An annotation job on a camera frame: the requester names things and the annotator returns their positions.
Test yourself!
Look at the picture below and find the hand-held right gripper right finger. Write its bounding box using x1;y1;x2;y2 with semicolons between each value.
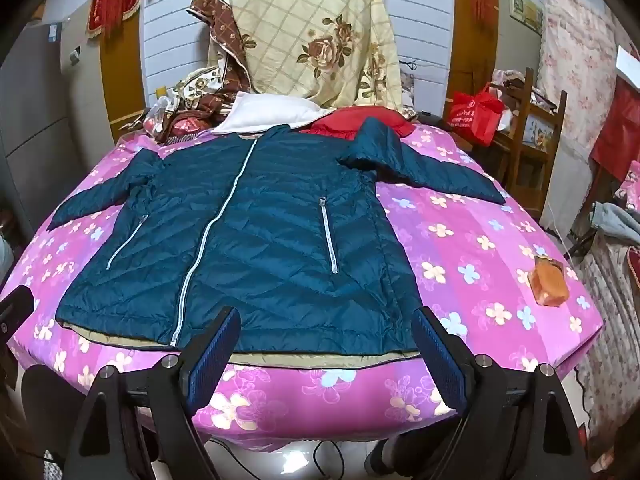
411;307;592;480

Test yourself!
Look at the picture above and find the framed wall picture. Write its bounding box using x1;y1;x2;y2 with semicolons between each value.
509;0;545;36

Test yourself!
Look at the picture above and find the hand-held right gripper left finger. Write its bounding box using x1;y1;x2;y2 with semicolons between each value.
64;306;242;480

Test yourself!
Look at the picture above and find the grey wardrobe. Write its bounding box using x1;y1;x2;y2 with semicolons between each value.
0;7;121;261

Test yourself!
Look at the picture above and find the white folded cloth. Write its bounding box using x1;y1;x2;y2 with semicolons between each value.
211;91;336;135

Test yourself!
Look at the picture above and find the teal puffer jacket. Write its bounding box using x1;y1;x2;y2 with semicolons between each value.
50;121;507;372

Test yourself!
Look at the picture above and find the black cable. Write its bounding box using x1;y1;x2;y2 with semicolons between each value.
311;439;347;480

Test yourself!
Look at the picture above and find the clear plastic bag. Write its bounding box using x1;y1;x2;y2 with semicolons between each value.
149;94;177;127

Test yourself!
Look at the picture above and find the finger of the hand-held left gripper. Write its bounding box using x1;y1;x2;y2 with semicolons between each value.
0;284;36;361

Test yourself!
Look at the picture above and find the red cushion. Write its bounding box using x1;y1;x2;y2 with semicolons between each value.
300;106;416;139

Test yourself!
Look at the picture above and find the red shopping bag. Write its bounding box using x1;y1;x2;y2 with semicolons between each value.
446;82;506;147

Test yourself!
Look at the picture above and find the pink floral bed sheet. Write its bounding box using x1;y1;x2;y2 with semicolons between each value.
0;120;606;456

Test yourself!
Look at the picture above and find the red cloth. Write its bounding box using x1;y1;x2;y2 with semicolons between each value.
590;72;640;181

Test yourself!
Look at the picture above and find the grey garment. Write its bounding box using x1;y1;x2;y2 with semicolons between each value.
590;201;640;247

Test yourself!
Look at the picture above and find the wooden bedside shelf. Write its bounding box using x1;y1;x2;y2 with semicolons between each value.
492;67;568;206

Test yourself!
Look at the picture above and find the orange packet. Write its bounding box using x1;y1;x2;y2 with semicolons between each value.
529;255;571;307

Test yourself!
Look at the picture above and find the pale pink floral curtain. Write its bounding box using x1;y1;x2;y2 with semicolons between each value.
537;0;621;161

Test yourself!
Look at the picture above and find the cream floral quilt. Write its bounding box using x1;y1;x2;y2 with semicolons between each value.
170;0;405;128

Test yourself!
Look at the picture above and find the beige floral quilt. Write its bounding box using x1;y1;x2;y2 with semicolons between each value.
575;240;640;453

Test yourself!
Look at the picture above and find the red patterned packet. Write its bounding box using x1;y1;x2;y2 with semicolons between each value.
166;114;212;147

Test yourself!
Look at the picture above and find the pink floral cloth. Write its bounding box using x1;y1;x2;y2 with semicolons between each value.
614;160;640;206

